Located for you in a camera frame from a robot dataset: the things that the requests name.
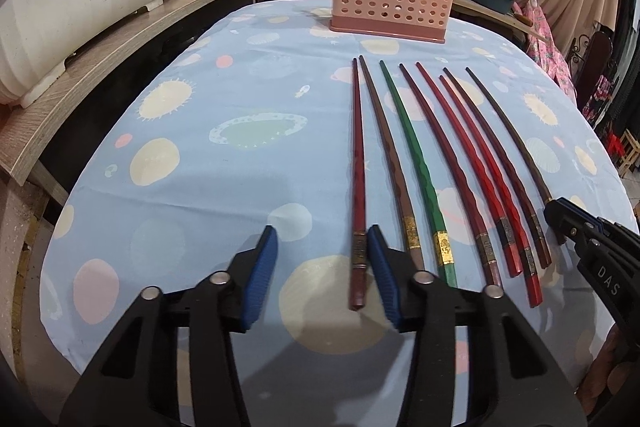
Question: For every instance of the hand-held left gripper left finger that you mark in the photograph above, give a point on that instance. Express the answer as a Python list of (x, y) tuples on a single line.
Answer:
[(260, 267)]

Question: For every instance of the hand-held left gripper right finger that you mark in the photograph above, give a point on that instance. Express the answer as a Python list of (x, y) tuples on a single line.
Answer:
[(385, 279)]

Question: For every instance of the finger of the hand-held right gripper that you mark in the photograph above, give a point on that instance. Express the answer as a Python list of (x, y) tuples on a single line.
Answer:
[(555, 219), (590, 222)]

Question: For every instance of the dark brown chopstick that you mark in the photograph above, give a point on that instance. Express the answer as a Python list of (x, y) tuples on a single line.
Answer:
[(523, 139), (544, 254)]

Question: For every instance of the dark red chopstick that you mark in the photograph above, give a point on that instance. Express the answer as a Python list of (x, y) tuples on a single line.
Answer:
[(488, 257), (356, 157)]

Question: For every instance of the green chopstick gold band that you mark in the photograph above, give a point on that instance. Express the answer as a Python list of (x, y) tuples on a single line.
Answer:
[(415, 157)]

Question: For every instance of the brown chopstick gold band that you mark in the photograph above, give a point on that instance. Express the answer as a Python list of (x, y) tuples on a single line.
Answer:
[(385, 142)]

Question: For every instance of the person's right hand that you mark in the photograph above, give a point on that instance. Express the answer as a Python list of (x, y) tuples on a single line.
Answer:
[(615, 372)]

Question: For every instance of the red stool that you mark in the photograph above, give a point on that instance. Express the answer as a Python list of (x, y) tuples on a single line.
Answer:
[(625, 152)]

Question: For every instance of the blue planet print tablecloth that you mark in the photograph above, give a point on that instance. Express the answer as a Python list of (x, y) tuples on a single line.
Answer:
[(200, 207)]

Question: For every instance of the black metal chair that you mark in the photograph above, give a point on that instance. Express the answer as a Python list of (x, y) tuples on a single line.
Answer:
[(597, 52)]

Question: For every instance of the pink floral cloth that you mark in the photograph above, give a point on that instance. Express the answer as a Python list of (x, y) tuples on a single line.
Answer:
[(545, 47)]

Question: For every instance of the wooden shelf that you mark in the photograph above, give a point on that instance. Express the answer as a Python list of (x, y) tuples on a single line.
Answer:
[(125, 37)]

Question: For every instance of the white plastic tub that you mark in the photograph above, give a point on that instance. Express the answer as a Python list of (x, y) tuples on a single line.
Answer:
[(75, 7)]

